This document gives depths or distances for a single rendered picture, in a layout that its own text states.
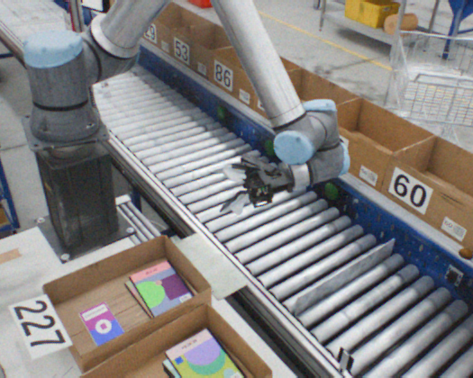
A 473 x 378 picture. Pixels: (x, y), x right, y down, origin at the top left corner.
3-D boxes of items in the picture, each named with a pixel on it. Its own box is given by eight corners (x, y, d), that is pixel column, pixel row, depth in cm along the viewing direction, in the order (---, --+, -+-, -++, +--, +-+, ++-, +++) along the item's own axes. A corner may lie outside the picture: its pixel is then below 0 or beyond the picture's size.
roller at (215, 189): (173, 206, 187) (172, 196, 184) (273, 168, 216) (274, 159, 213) (179, 212, 184) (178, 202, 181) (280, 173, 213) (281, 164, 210)
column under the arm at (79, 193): (62, 265, 150) (41, 180, 131) (33, 221, 165) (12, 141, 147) (137, 233, 165) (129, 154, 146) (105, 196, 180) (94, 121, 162)
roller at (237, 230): (208, 243, 171) (208, 232, 168) (311, 196, 200) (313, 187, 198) (215, 251, 168) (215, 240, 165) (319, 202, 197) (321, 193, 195)
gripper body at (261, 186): (248, 189, 117) (293, 175, 119) (239, 168, 123) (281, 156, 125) (251, 210, 122) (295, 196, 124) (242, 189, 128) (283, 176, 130)
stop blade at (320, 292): (294, 315, 145) (297, 296, 140) (388, 256, 171) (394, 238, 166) (295, 317, 144) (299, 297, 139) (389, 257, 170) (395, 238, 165)
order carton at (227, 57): (208, 82, 247) (208, 50, 237) (252, 72, 263) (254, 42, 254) (253, 111, 223) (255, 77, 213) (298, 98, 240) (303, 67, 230)
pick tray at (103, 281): (46, 309, 135) (40, 284, 130) (166, 255, 157) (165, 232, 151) (85, 382, 118) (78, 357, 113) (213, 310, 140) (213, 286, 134)
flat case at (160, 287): (155, 321, 132) (154, 318, 132) (129, 279, 145) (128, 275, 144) (197, 301, 140) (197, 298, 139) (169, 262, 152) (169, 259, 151)
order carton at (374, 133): (308, 147, 199) (313, 112, 190) (355, 130, 216) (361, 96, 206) (379, 193, 175) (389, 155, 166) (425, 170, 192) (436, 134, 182)
